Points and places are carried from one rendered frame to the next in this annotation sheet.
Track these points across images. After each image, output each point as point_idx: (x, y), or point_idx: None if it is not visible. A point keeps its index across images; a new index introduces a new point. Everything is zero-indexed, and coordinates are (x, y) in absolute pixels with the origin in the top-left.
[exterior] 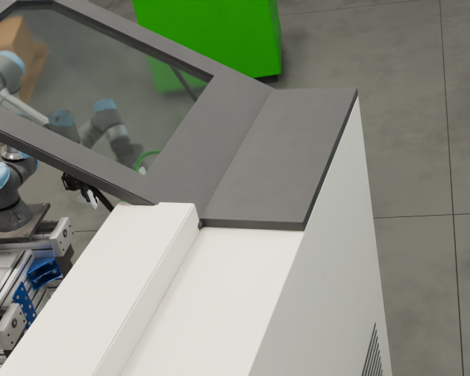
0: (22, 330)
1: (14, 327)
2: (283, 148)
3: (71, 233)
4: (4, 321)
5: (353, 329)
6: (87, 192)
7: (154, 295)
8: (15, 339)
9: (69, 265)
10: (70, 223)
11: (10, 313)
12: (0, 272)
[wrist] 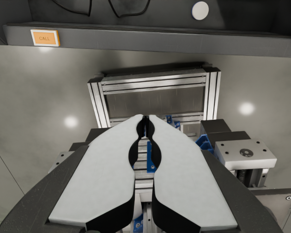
0: (231, 140)
1: (248, 150)
2: None
3: (64, 156)
4: (259, 163)
5: None
6: (232, 219)
7: None
8: (249, 142)
9: (91, 140)
10: (53, 165)
11: (245, 163)
12: (148, 197)
